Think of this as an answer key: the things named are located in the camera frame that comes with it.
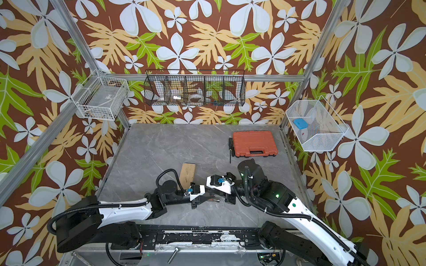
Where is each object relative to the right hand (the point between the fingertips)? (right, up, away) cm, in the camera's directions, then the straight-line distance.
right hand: (209, 185), depth 62 cm
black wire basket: (+6, +49, +34) cm, 60 cm away
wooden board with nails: (-13, -1, +28) cm, 31 cm away
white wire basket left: (-57, +40, +23) cm, 74 cm away
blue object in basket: (+48, +27, +24) cm, 60 cm away
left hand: (+1, -4, +8) cm, 9 cm away
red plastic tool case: (+27, +16, +45) cm, 54 cm away
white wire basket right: (+54, +26, +20) cm, 63 cm away
